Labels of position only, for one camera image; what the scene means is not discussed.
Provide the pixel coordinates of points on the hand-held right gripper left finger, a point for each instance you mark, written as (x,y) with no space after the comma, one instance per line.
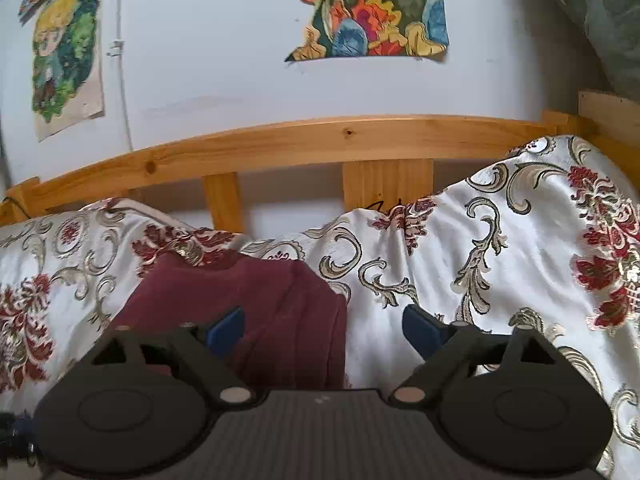
(226,332)

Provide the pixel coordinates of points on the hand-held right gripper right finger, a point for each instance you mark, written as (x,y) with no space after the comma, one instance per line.
(420,330)

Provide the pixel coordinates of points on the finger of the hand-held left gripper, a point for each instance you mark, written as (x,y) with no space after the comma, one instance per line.
(20,430)

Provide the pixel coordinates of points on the maroon sweater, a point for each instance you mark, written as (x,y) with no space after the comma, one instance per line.
(280,310)

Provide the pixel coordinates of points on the white floral bedspread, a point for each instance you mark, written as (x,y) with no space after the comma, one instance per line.
(500,260)

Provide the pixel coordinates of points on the grey-green patterned cloth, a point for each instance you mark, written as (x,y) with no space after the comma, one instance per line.
(600,20)

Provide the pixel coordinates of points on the wooden bed frame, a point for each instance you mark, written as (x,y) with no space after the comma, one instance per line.
(300,142)

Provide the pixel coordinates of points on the blonde cartoon figure wall poster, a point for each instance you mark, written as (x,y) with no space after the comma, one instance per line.
(65,60)

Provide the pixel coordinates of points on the colourful floral wall poster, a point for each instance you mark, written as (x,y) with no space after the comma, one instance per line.
(370,10)

